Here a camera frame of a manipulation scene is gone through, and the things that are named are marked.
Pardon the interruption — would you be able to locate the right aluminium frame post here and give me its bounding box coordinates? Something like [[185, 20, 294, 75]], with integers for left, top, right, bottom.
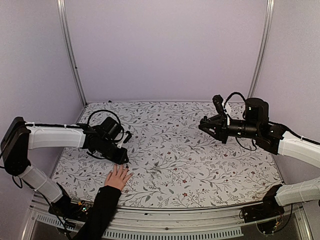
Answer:
[[247, 0, 275, 98]]

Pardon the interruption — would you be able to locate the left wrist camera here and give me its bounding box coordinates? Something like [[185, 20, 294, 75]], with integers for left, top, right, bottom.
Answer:
[[117, 130, 132, 149]]

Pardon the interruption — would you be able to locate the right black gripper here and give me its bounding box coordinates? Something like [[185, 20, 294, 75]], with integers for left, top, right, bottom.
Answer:
[[199, 113, 260, 144]]

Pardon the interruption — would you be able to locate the floral patterned table mat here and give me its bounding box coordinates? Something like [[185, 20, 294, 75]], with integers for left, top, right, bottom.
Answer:
[[51, 101, 285, 210]]

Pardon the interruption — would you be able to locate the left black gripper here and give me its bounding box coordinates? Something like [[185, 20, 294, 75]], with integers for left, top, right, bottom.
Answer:
[[98, 137, 129, 165]]

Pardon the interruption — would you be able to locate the aluminium frame post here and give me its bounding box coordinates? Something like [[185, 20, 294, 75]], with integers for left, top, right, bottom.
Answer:
[[247, 0, 275, 98], [56, 0, 88, 107]]

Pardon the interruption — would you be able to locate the black sleeved forearm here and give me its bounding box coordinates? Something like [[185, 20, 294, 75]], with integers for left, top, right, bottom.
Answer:
[[72, 186, 121, 240]]

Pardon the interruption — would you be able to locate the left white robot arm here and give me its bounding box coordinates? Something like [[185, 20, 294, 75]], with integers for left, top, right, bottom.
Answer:
[[0, 117, 132, 217]]

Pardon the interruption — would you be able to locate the left black braided cable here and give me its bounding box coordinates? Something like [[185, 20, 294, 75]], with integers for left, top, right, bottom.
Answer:
[[86, 109, 123, 161]]

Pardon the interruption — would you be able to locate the person's bare hand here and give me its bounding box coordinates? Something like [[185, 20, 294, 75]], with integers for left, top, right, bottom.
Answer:
[[104, 164, 133, 191]]

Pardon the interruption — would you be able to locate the left aluminium frame post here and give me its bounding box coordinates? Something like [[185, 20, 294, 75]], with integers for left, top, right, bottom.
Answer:
[[56, 0, 88, 107]]

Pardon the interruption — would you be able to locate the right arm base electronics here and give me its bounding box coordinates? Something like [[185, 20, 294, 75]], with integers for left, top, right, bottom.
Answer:
[[238, 184, 293, 236]]

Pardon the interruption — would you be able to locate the right black cable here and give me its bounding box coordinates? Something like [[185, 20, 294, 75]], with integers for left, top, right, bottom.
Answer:
[[224, 91, 258, 151]]

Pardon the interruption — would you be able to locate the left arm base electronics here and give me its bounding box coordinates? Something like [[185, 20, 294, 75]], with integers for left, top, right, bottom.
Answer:
[[47, 194, 91, 236]]

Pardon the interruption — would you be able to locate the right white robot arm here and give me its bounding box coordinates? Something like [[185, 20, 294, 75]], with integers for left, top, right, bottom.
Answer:
[[198, 95, 320, 218]]

